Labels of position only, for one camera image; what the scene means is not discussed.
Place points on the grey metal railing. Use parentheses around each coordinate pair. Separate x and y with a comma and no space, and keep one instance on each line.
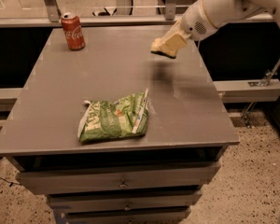
(47,13)

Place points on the grey drawer cabinet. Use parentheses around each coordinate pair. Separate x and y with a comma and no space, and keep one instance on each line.
(187,122)

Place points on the bottom cabinet drawer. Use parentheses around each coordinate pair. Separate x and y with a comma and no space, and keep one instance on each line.
(129,217)

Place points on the middle cabinet drawer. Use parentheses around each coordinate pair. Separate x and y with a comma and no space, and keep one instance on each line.
(124,200)

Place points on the cabinet drawer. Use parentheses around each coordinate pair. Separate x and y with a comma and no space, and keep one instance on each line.
(118,178)
(129,217)
(124,200)

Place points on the red coca-cola can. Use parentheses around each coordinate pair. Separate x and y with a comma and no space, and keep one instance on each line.
(73,31)

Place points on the top cabinet drawer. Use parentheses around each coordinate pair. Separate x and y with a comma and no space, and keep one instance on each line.
(118,178)

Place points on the green jalapeno chip bag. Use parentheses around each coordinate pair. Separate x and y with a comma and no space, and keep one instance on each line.
(103,120)

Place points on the yellow sponge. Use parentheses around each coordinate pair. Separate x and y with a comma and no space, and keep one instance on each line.
(157,49)

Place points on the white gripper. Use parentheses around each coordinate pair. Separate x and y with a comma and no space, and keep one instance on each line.
(196,24)

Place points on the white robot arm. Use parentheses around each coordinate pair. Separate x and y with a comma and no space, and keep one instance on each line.
(222,12)

